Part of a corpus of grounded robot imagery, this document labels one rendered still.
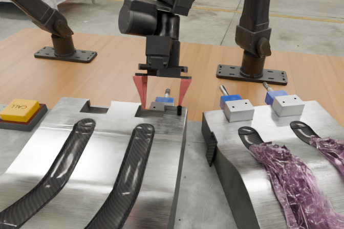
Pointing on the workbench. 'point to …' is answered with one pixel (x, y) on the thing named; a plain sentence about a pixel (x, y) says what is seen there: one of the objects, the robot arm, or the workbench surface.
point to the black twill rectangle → (211, 149)
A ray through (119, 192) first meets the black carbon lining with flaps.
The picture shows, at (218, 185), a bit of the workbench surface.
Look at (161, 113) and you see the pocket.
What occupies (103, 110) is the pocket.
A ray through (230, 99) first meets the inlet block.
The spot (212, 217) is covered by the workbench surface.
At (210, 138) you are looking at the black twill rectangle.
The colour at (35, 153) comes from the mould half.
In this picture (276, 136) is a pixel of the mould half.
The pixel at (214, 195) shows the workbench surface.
